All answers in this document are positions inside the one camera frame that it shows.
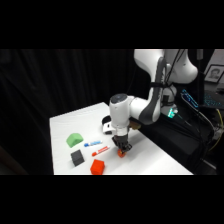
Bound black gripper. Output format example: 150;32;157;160
111;134;133;156

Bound red ball with yellow dots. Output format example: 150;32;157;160
116;148;127;159

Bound red white marker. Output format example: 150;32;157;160
91;144;112;158

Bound blue white marker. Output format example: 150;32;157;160
83;139;104;148

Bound red cube block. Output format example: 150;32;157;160
89;158;106;176

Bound black cube block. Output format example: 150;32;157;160
70;149;86;167

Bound green arched block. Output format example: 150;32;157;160
66;132;85;149

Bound black robot stand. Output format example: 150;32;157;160
133;103;216;175

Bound green status light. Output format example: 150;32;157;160
167;108;177;119

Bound blue-lit black device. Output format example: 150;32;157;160
180;88;201;110

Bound blue-lit keyboard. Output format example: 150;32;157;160
202;93;224;110

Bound framed portrait picture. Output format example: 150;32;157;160
203;63;224;84

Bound yellow wrist mount piece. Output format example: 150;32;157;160
129;120;141;131

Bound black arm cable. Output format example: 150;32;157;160
149;49;186;89

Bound yellow cable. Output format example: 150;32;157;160
209;108;224;152

